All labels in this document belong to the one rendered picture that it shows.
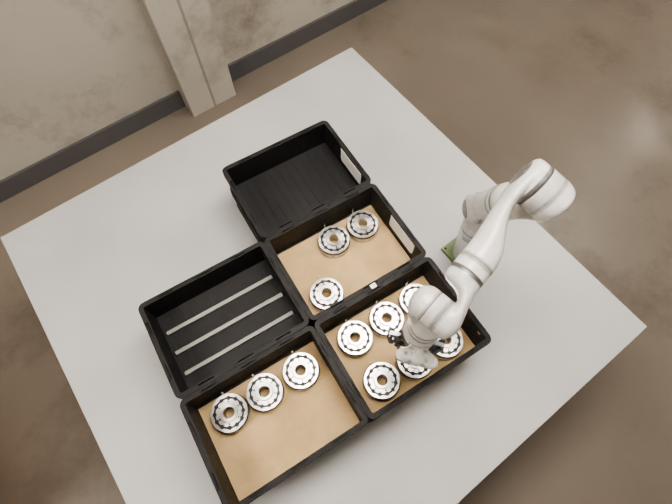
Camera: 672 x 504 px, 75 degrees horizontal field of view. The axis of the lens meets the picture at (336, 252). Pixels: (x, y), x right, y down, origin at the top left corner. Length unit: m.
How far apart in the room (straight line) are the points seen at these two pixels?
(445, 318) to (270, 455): 0.68
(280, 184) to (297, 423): 0.78
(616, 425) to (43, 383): 2.64
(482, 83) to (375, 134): 1.44
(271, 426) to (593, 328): 1.07
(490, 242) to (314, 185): 0.82
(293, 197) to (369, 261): 0.35
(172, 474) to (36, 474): 1.08
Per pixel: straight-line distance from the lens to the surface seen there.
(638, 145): 3.22
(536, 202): 0.91
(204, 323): 1.38
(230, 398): 1.29
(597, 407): 2.43
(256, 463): 1.30
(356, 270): 1.38
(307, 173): 1.56
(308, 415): 1.28
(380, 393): 1.26
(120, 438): 1.55
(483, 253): 0.85
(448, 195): 1.71
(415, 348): 0.98
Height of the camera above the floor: 2.11
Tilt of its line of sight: 66 degrees down
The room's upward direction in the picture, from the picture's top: 1 degrees counter-clockwise
